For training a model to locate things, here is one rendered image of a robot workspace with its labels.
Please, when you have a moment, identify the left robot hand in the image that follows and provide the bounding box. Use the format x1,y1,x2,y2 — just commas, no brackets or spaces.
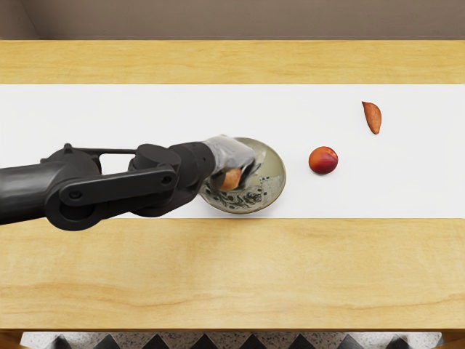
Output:
202,135,267,193

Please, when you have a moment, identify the small orange fruit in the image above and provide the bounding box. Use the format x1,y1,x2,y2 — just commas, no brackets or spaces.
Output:
220,168,243,192

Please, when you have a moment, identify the patterned ceramic plate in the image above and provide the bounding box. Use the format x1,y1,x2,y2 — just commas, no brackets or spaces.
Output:
198,136,287,214

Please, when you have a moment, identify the orange fruit wedge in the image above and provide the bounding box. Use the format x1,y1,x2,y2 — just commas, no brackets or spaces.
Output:
361,100,382,135

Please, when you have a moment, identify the round red peach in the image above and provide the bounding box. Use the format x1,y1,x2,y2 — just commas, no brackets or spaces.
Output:
308,145,339,175

